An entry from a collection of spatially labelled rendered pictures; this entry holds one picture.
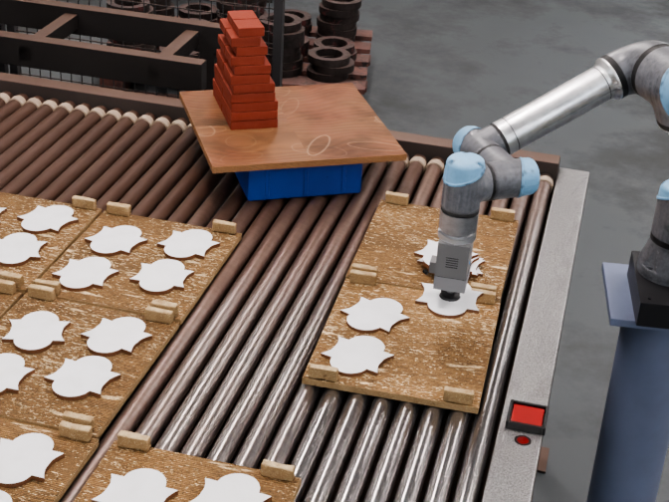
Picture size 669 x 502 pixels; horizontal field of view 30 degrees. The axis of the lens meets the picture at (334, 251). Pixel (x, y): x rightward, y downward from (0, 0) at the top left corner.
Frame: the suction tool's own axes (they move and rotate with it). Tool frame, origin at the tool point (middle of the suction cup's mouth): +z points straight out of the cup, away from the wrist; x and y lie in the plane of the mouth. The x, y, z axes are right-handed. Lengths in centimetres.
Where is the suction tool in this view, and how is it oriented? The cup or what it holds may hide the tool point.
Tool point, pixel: (449, 301)
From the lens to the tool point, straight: 253.4
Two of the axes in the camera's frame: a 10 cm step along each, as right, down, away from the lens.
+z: -0.5, 8.8, 4.8
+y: -2.2, 4.6, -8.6
